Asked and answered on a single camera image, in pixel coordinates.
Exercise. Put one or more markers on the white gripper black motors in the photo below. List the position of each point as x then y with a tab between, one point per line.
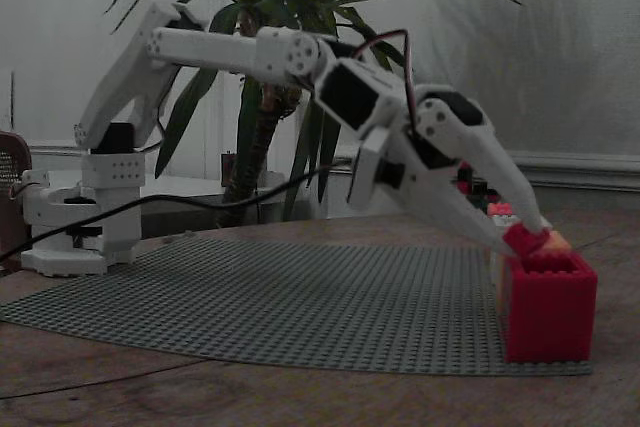
419	163

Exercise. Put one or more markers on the red Lego brick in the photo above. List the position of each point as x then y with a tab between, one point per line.
525	242

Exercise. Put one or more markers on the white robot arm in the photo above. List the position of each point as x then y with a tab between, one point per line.
210	47

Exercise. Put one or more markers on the striped Lego tower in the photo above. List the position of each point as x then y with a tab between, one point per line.
482	194

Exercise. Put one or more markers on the red lego box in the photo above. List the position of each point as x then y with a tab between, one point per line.
550	317

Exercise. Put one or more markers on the grey Lego baseplate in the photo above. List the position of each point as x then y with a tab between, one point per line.
300	307

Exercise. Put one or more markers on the white wrist mount plate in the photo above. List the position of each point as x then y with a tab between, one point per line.
367	172

